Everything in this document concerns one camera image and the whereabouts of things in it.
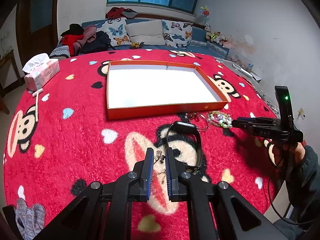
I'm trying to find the white cord stick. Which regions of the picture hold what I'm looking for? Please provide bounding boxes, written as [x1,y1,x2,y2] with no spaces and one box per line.
[32,88,43,122]

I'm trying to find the left butterfly pillow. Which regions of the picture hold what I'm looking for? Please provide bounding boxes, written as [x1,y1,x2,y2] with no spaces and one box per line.
[96,17,131,47]

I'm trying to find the red monkey print blanket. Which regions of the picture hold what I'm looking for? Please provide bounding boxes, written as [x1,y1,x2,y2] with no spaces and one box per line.
[3,49,275,239]

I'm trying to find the blue sofa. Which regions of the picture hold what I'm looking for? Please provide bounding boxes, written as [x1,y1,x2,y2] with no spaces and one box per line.
[49,18,229,59]

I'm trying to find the pile of clothes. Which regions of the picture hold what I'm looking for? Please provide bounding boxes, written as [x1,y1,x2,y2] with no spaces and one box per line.
[60,23,114,57]

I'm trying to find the right dark sleeve forearm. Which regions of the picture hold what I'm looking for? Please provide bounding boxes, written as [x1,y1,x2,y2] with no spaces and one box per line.
[286,145,319,223]

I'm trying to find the gold flower charm necklace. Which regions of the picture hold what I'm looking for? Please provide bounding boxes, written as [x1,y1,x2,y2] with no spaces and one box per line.
[152,150,168,183]

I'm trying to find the black smart band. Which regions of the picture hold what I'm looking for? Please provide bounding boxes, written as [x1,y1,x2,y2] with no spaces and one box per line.
[165,121,203,174]

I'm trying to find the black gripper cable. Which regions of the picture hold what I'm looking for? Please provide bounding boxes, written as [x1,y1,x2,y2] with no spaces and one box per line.
[267,147,316,225]

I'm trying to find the colourful pinwheel flower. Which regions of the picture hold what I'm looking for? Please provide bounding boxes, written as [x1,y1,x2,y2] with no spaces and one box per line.
[200,5,210,25]

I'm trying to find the right butterfly pillow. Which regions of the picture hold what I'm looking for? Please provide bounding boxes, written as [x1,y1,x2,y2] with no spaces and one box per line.
[162,20,193,48]

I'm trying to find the butterfly pillow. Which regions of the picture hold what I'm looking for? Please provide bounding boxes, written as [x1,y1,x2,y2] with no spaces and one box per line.
[96,17,131,47]
[162,20,193,48]

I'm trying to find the plush toys group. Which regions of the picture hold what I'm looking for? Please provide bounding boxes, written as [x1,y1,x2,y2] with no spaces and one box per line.
[204,24,228,46]

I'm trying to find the red clothing on sill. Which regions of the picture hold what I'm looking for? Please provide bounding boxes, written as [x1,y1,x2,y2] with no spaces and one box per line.
[105,7,138,20]

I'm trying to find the grey knitted cloth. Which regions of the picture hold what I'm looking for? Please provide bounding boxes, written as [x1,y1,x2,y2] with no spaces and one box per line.
[15,198,46,239]

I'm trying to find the colourful bead bracelet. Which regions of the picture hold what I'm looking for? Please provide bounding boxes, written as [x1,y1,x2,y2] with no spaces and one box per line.
[207,110,233,129]

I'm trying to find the orange shallow box tray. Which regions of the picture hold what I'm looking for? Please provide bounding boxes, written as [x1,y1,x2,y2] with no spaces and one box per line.
[106,60,228,120]

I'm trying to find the pink tissue pack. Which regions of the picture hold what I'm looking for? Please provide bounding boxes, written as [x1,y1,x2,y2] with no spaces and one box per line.
[22,53,60,92]

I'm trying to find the yellow toy truck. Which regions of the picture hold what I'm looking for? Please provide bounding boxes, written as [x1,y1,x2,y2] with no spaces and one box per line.
[130,42,144,49]

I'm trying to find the beige cushion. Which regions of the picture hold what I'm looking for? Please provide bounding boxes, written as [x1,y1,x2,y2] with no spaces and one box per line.
[125,20,165,46]

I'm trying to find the clear storage box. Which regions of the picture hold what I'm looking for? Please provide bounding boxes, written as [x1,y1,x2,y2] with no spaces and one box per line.
[227,49,254,72]

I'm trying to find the dark wooden door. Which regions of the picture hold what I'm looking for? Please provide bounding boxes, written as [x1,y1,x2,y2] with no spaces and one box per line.
[16,0,58,65]

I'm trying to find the silver bangle red charm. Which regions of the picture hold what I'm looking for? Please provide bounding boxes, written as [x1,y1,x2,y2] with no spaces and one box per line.
[184,113,209,132]

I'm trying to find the right hand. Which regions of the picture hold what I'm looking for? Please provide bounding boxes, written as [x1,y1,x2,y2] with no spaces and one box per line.
[272,141,305,165]

